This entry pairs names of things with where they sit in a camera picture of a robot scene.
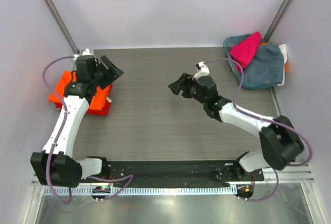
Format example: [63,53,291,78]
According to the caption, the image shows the magenta t-shirt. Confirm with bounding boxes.
[230,32,262,69]

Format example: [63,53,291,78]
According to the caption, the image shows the folded red t-shirt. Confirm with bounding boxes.
[48,85,112,116]

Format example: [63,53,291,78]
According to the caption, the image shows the right aluminium corner post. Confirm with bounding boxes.
[264,0,293,41]

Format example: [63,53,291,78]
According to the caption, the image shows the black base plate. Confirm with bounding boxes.
[95,160,264,188]

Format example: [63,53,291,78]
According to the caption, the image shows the white t-shirt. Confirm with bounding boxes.
[278,44,288,65]

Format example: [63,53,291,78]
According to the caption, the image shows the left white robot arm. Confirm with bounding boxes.
[30,54,123,188]

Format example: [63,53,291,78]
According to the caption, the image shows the left aluminium corner post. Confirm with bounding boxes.
[43,0,79,53]

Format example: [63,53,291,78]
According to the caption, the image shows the slotted cable duct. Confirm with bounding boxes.
[42,186,237,196]

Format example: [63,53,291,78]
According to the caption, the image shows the teal laundry basket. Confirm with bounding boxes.
[223,34,276,89]

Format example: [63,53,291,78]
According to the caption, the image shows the orange t-shirt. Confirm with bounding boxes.
[55,71,102,105]

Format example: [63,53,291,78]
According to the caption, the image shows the aluminium corner post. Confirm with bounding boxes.
[264,0,293,41]
[43,0,79,53]

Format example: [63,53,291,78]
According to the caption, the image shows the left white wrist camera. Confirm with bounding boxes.
[73,49,94,61]

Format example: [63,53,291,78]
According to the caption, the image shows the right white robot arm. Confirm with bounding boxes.
[168,73,304,181]

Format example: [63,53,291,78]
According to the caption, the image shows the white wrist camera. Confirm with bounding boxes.
[73,49,94,61]
[193,62,210,80]

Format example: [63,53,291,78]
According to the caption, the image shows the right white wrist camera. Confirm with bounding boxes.
[193,62,210,80]

